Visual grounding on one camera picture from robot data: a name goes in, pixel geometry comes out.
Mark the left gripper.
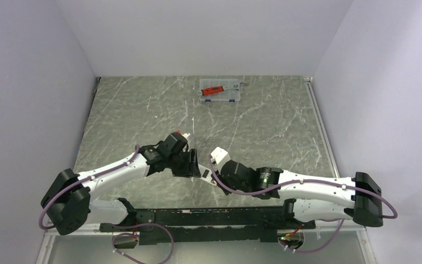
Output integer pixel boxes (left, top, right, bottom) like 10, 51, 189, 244
167, 147, 201, 177

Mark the white remote control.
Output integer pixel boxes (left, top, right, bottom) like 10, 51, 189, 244
198, 164, 216, 186

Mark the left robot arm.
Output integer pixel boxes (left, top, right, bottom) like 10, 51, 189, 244
38, 132, 209, 235

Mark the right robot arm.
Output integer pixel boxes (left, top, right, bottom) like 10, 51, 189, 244
209, 158, 385, 228

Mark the clear plastic organizer box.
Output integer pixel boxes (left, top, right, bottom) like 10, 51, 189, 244
197, 79, 245, 103

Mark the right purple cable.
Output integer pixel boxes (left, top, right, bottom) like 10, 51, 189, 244
208, 160, 398, 255

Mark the purple cable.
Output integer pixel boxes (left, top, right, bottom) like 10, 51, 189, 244
38, 144, 175, 264
208, 160, 398, 255

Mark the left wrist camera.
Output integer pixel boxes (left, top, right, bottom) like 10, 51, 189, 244
176, 130, 192, 141

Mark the black base frame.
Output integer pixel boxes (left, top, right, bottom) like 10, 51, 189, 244
99, 206, 317, 245

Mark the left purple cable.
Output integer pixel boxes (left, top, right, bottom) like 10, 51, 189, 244
38, 144, 175, 264

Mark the aluminium rail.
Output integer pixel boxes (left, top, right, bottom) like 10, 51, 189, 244
303, 76, 377, 263

